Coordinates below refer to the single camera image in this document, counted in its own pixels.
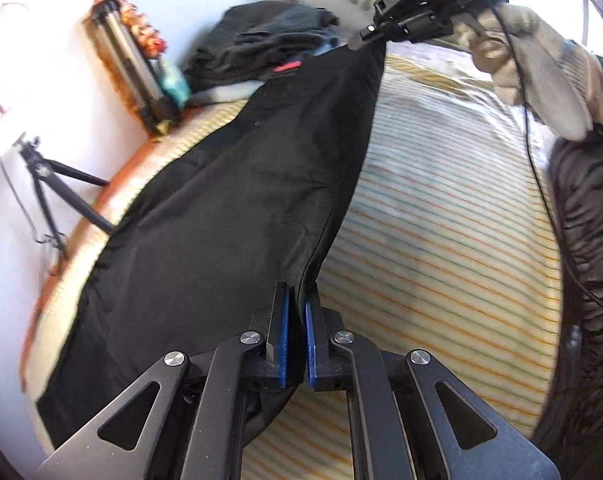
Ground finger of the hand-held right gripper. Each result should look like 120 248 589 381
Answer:
349 12 435 52

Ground person's dark jacket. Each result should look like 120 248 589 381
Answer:
531 132 603 463

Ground teal cloth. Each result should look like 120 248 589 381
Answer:
155 55 193 111

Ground orange beaded cloth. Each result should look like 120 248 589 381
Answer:
95 0 168 57

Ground folded metal tripod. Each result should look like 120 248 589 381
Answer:
84 0 183 137

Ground white folded cloth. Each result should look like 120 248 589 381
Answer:
188 79 264 107

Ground striped bed sheet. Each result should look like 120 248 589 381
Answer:
20 39 568 480

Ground black pants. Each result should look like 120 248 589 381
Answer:
35 40 388 453

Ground black tripod stand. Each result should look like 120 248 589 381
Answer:
12 134 118 262

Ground pile of dark clothes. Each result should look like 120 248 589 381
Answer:
181 1 343 95

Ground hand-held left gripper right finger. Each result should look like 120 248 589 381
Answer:
304 292 562 480

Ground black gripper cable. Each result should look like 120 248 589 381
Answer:
451 0 603 308

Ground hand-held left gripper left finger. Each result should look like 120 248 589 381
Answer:
34 281 305 480

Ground person's right hand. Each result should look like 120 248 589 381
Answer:
454 2 603 143

